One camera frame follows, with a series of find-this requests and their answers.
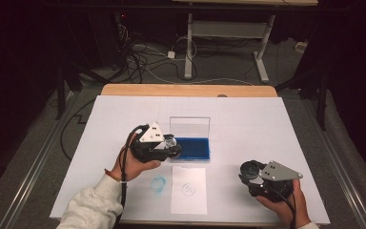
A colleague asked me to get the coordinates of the white metal desk frame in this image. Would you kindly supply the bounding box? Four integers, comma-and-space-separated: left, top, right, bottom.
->
184, 12, 275, 84

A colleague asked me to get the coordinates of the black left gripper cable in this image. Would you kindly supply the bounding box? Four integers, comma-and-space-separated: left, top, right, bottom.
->
113, 123, 151, 229

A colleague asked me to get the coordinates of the person's right hand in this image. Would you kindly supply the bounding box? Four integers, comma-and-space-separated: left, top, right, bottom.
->
255, 178, 313, 229

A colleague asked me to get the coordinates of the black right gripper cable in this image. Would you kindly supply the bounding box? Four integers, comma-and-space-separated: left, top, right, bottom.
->
268, 185, 298, 229

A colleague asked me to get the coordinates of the person's left hand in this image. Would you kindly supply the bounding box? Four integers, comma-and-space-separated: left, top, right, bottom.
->
109, 133, 162, 183

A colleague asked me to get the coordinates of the black metal stand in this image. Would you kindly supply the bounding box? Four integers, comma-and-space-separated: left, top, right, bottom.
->
275, 68, 329, 132

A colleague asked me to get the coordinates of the grey floor cable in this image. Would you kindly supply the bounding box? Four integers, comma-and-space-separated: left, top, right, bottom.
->
144, 65, 255, 86

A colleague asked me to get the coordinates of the stamp with clear handle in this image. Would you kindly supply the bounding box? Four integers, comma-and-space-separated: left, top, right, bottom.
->
164, 135, 182, 157

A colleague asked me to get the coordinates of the large white table cover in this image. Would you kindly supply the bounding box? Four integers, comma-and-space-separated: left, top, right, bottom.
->
50, 94, 331, 225

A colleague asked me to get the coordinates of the black floor cable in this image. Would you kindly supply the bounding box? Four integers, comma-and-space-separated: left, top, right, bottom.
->
59, 98, 96, 161

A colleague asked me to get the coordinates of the metal floor rail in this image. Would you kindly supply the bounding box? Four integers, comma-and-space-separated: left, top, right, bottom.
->
0, 90, 80, 229
311, 101, 366, 229

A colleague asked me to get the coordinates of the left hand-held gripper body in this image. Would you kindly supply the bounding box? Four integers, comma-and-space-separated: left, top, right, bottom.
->
130, 121, 173, 164

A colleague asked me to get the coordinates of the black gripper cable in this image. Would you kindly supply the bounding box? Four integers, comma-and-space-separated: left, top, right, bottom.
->
113, 123, 151, 229
268, 185, 298, 229

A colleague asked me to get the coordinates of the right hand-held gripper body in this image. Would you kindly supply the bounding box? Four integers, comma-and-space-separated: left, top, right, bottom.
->
248, 160, 304, 203

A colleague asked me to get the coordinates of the tangle of black cables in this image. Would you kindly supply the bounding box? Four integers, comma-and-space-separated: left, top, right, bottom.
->
117, 22, 198, 84

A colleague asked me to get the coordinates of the orange wrist band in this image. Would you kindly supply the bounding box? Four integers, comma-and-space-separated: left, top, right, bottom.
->
104, 168, 122, 183

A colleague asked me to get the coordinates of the white paper sheet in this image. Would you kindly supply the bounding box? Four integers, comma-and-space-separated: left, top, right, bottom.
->
170, 165, 209, 216

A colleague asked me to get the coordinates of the blue ink pad box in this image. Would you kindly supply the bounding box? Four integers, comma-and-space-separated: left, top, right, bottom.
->
169, 115, 212, 163

